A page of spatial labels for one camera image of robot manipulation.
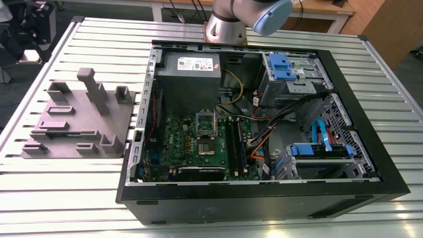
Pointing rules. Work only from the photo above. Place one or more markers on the metal locking lever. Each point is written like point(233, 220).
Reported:
point(216, 121)

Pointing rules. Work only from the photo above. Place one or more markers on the black PC case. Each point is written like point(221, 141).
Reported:
point(231, 205)

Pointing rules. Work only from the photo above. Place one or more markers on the grey parts rack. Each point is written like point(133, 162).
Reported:
point(89, 119)

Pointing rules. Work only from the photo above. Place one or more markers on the RAM stick with black chips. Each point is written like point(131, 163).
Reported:
point(64, 135)

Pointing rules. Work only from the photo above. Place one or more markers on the black RAM slot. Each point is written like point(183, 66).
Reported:
point(231, 146)

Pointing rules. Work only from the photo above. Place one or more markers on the green motherboard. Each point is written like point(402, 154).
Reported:
point(184, 158)

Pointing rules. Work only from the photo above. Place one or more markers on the wooden cabinet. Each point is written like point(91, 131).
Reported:
point(390, 29)

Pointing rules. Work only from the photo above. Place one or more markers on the black graphics card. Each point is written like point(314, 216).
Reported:
point(197, 171)

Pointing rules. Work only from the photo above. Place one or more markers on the hard disk in blue carrier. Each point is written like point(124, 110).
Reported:
point(302, 150)

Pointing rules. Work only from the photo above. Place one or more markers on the blue motherboard connector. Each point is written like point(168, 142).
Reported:
point(155, 158)

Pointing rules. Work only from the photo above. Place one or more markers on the silver drive cage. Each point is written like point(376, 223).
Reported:
point(298, 89)

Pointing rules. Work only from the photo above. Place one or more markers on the blue plastic drive latch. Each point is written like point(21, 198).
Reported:
point(280, 67)

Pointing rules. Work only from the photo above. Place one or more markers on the silver disk bay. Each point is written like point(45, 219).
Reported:
point(326, 162)

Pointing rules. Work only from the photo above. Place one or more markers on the grey power supply unit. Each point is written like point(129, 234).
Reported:
point(184, 94)

